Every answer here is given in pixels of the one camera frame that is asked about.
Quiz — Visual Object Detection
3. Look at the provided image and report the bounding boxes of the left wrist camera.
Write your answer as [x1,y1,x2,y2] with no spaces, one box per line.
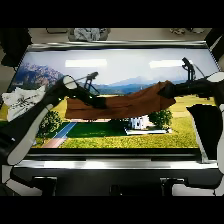
[77,71,101,96]

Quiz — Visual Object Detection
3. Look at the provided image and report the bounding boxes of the brown T-shirt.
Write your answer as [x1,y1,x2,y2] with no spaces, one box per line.
[64,79,177,121]

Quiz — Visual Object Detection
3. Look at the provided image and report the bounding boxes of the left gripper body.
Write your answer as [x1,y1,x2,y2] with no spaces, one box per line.
[86,93,109,110]

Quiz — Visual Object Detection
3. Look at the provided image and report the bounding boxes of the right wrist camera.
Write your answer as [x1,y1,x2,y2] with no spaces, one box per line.
[181,56,197,84]

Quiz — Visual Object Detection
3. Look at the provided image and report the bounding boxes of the white printed T-shirt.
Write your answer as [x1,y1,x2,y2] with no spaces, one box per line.
[1,85,47,122]

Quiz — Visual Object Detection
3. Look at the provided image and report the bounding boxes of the grey garment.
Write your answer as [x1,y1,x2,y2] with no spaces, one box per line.
[68,28,111,42]

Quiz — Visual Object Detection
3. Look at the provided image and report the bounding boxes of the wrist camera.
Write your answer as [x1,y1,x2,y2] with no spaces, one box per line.
[77,71,101,96]
[181,56,197,84]

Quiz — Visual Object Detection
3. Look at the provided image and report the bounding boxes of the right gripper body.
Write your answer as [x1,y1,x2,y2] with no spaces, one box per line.
[157,81,178,100]

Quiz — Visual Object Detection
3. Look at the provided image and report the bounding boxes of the silver frame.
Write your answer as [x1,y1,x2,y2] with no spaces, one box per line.
[0,39,224,197]

